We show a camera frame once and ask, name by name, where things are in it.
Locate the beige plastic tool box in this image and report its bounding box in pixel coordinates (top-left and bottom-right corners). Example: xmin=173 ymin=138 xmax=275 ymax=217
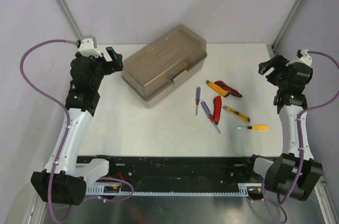
xmin=121 ymin=24 xmax=207 ymax=109

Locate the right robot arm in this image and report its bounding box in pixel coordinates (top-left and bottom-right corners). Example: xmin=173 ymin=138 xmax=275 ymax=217
xmin=244 ymin=50 xmax=323 ymax=201

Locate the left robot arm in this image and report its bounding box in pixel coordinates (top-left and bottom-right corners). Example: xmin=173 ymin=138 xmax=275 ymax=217
xmin=31 ymin=47 xmax=123 ymax=205

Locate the yellow black box cutter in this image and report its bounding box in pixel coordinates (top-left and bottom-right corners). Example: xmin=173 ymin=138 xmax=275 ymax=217
xmin=222 ymin=106 xmax=251 ymax=123

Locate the red black utility knife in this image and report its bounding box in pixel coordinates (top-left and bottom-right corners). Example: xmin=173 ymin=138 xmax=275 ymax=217
xmin=215 ymin=80 xmax=243 ymax=98

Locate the yellow utility knife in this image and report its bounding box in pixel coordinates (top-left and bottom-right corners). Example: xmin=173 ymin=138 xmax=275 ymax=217
xmin=206 ymin=80 xmax=230 ymax=97

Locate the red folding knife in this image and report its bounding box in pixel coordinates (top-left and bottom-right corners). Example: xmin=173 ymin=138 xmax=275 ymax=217
xmin=213 ymin=96 xmax=222 ymax=125

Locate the large blue red screwdriver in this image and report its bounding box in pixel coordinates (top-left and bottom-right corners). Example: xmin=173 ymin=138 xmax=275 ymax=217
xmin=201 ymin=101 xmax=221 ymax=134

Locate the small blue red screwdriver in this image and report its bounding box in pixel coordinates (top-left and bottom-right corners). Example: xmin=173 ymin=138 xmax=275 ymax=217
xmin=195 ymin=87 xmax=201 ymax=116

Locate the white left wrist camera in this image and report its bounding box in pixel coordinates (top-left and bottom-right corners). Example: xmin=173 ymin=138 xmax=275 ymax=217
xmin=78 ymin=35 xmax=103 ymax=58

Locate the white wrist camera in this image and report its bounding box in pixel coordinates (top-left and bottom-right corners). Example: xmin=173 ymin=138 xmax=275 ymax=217
xmin=78 ymin=35 xmax=103 ymax=58
xmin=286 ymin=49 xmax=313 ymax=67

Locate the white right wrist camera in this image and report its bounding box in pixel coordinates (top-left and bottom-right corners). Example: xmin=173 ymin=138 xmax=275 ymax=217
xmin=286 ymin=49 xmax=313 ymax=67

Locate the yellow handle screwdriver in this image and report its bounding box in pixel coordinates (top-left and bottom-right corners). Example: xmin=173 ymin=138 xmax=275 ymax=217
xmin=237 ymin=126 xmax=269 ymax=131

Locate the right aluminium frame post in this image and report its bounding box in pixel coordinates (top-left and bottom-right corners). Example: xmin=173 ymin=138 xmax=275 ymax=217
xmin=271 ymin=0 xmax=306 ymax=56

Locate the aluminium frame post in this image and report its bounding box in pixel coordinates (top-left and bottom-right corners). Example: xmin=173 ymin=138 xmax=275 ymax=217
xmin=55 ymin=0 xmax=83 ymax=39
xmin=271 ymin=0 xmax=306 ymax=56

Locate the left aluminium frame post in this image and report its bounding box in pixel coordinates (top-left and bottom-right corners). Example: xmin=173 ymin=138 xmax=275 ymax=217
xmin=55 ymin=0 xmax=83 ymax=39

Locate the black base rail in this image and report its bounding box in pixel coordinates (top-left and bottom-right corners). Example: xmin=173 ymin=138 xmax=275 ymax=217
xmin=77 ymin=155 xmax=262 ymax=192

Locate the white cable duct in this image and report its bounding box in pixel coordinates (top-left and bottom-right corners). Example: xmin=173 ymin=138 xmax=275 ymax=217
xmin=85 ymin=183 xmax=262 ymax=197

